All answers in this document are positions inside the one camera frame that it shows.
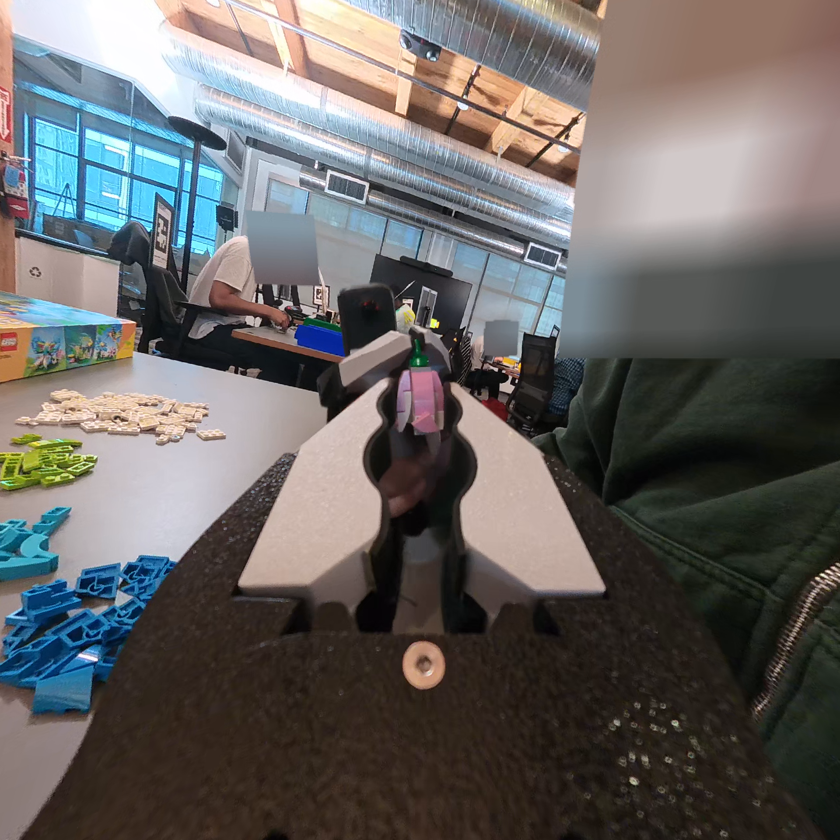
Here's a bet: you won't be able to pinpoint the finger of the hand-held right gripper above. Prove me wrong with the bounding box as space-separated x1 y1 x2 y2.
340 330 413 396
420 330 454 385

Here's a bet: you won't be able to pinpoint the black ceiling camera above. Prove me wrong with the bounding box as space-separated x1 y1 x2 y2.
400 29 442 63

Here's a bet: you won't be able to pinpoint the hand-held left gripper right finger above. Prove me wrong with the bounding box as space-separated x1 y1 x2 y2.
445 382 607 632

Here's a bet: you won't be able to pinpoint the pink lego flower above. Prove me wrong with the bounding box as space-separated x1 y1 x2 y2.
395 364 448 439

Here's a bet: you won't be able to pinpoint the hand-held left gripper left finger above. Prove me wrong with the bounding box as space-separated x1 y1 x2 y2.
236 381 398 631

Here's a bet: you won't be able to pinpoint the white recycling cabinet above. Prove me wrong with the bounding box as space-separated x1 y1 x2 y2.
14 235 122 316

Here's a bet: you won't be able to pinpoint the pile of blue lego pieces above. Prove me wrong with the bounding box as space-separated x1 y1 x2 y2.
0 554 179 715

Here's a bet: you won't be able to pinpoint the large black screen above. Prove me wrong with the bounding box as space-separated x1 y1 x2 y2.
369 255 473 330

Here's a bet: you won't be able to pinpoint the pile of white lego pieces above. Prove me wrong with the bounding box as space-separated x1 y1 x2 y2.
14 388 227 446

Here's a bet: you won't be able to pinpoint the office desk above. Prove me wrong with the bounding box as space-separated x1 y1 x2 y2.
231 323 345 388

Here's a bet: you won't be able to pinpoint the black mesh office chair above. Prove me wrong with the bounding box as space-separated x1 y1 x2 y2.
505 335 559 434

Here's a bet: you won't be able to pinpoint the person's right hand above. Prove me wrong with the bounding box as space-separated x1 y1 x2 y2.
382 459 435 526

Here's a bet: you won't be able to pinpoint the black floor lamp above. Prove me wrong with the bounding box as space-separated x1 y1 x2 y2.
167 117 227 296

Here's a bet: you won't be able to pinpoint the blue plastic bin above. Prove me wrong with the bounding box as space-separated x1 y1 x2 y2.
294 322 345 358

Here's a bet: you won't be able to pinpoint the pile of cyan lego pieces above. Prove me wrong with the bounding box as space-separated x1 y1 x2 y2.
0 505 73 583

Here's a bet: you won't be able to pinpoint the pile of lime lego pieces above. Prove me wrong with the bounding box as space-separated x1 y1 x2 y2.
0 433 99 492

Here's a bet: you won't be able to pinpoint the black office chair with jacket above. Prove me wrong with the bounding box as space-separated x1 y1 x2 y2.
108 222 231 368

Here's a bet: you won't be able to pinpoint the silver ventilation duct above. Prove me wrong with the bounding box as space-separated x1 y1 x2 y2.
402 0 601 112
298 164 572 249
195 84 577 211

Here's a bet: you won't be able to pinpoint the colourful lego set box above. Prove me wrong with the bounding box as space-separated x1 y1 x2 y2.
0 292 137 383

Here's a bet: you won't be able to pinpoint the large glass windows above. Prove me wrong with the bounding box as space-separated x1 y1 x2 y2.
13 112 227 240

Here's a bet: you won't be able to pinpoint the black and white marker board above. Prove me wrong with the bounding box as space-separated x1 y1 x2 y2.
152 192 177 270

